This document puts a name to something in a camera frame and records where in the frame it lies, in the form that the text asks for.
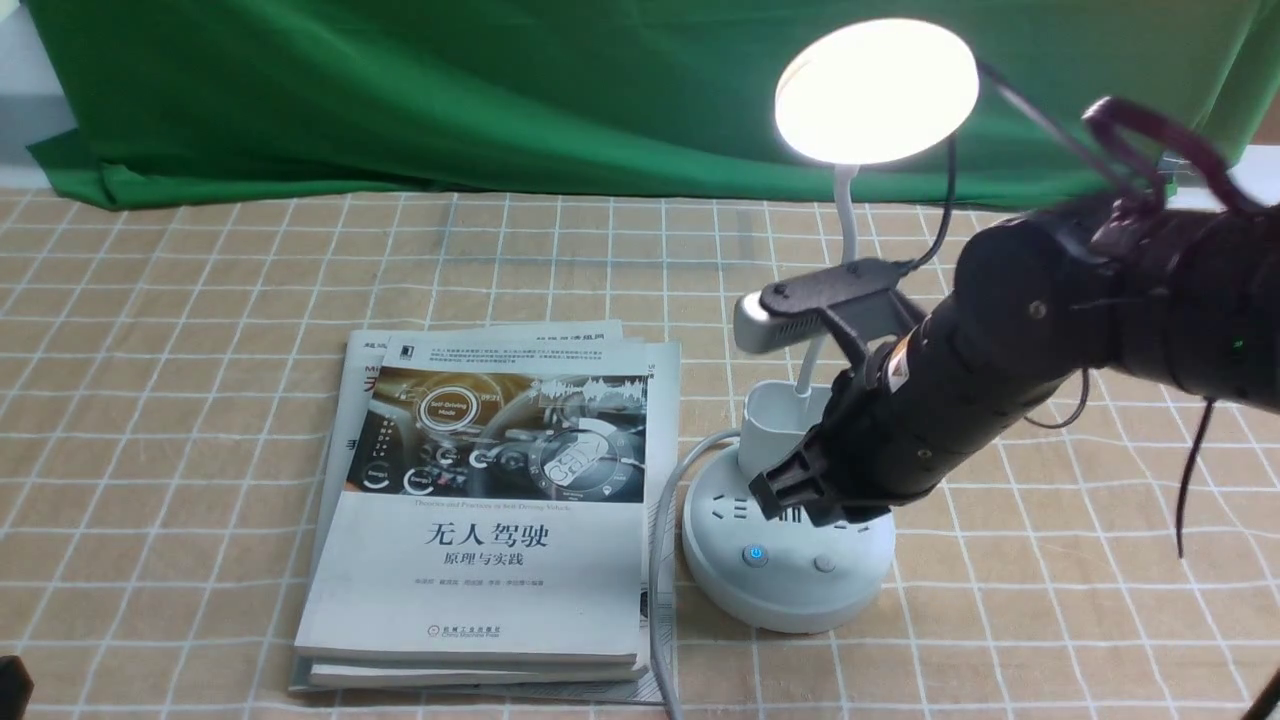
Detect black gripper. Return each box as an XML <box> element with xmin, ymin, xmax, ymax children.
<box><xmin>748</xmin><ymin>305</ymin><xmax>1085</xmax><ymax>527</ymax></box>

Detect white desk lamp with base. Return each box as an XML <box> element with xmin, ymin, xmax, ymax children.
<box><xmin>682</xmin><ymin>17</ymin><xmax>980</xmax><ymax>634</ymax></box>

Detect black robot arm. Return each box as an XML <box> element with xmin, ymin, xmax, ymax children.
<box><xmin>749</xmin><ymin>197</ymin><xmax>1279</xmax><ymax>527</ymax></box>

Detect white lamp power cable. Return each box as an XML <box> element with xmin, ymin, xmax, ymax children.
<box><xmin>646</xmin><ymin>428</ymin><xmax>742</xmax><ymax>720</ymax></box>

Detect green backdrop cloth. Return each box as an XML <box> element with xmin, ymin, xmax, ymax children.
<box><xmin>27</xmin><ymin>1</ymin><xmax>1277</xmax><ymax>210</ymax></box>

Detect top self-driving textbook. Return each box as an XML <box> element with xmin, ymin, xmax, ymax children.
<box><xmin>294</xmin><ymin>328</ymin><xmax>678</xmax><ymax>667</ymax></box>

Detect black object at corner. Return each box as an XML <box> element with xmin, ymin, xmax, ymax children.
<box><xmin>0</xmin><ymin>655</ymin><xmax>35</xmax><ymax>720</ymax></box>

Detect bottom white book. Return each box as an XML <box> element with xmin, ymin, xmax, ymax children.
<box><xmin>289</xmin><ymin>320</ymin><xmax>660</xmax><ymax>705</ymax></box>

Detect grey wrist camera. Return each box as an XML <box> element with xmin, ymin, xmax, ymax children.
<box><xmin>732</xmin><ymin>258</ymin><xmax>925</xmax><ymax>366</ymax></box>

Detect checkered beige tablecloth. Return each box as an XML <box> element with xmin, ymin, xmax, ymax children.
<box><xmin>1</xmin><ymin>190</ymin><xmax>1279</xmax><ymax>719</ymax></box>

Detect black camera cable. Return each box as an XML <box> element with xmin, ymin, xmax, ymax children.
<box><xmin>900</xmin><ymin>60</ymin><xmax>1216</xmax><ymax>561</ymax></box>

